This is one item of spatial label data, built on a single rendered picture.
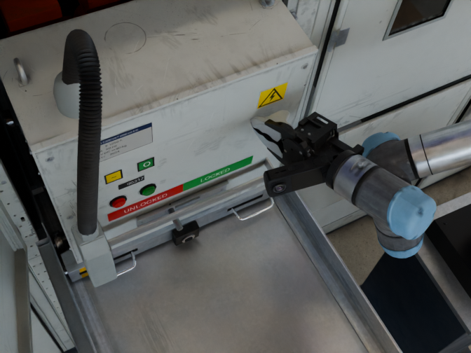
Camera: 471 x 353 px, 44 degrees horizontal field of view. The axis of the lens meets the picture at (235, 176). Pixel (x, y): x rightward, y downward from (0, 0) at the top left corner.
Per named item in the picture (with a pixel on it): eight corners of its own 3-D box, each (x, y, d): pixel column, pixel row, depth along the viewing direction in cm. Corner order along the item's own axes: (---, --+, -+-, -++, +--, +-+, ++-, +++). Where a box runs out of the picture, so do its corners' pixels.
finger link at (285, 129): (272, 131, 106) (307, 153, 101) (265, 136, 105) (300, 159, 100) (270, 111, 102) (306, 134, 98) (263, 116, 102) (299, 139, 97)
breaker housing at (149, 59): (275, 182, 141) (319, 49, 99) (76, 267, 126) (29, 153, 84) (185, 33, 161) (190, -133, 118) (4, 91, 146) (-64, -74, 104)
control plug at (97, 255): (118, 278, 112) (110, 244, 96) (94, 288, 110) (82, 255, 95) (103, 243, 115) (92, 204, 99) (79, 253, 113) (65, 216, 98)
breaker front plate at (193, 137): (275, 186, 141) (319, 57, 99) (81, 270, 126) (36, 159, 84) (272, 182, 141) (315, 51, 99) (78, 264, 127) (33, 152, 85)
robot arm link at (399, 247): (415, 201, 107) (411, 171, 98) (429, 258, 101) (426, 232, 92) (372, 210, 109) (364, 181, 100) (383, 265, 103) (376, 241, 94)
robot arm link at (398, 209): (410, 253, 92) (406, 230, 85) (355, 216, 98) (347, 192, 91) (441, 216, 93) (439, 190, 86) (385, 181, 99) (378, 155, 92)
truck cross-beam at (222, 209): (282, 191, 145) (287, 180, 140) (71, 282, 129) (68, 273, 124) (272, 175, 147) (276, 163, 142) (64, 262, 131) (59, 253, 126)
